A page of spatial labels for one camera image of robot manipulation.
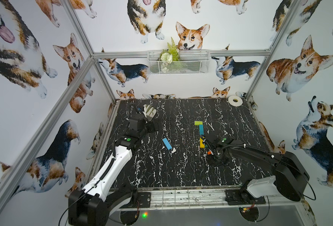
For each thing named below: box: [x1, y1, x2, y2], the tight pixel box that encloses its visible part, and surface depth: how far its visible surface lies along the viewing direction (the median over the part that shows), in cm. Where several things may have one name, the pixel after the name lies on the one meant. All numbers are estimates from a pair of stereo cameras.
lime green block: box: [194, 121, 203, 126], surface depth 109 cm
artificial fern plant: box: [157, 36, 180, 65], surface depth 83 cm
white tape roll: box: [228, 95, 244, 107], surface depth 123 cm
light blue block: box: [162, 137, 173, 151], surface depth 97 cm
